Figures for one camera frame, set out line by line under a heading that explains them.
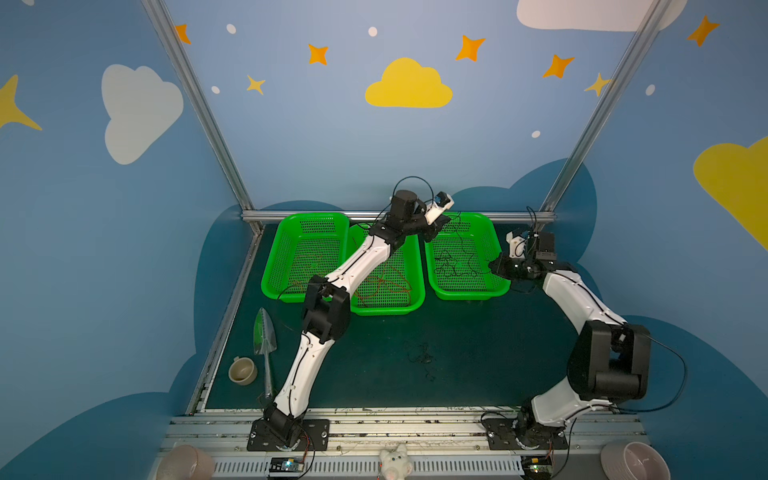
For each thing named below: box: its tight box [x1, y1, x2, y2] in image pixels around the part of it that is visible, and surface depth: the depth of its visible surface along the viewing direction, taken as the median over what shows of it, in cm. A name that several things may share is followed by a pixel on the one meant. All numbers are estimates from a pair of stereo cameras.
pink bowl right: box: [601, 441, 671, 480], surface depth 69 cm
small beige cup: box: [228, 356, 258, 386], surface depth 83 cm
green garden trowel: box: [253, 307, 277, 397], surface depth 92 cm
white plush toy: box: [378, 444, 413, 480], surface depth 69 cm
